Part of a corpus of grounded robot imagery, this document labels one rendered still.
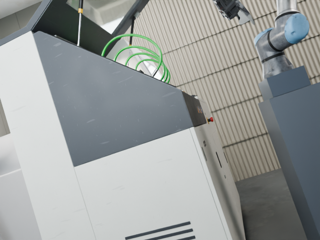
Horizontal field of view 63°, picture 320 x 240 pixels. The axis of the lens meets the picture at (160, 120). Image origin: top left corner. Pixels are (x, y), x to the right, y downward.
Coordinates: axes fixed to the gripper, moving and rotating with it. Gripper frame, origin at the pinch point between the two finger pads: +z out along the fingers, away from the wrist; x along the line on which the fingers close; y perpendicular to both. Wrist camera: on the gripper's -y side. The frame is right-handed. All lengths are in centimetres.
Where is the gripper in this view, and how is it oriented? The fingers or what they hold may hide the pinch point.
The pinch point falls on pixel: (247, 21)
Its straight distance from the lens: 142.6
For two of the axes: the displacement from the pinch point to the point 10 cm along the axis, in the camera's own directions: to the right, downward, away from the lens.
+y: -7.1, 6.7, 2.0
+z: 6.7, 5.6, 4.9
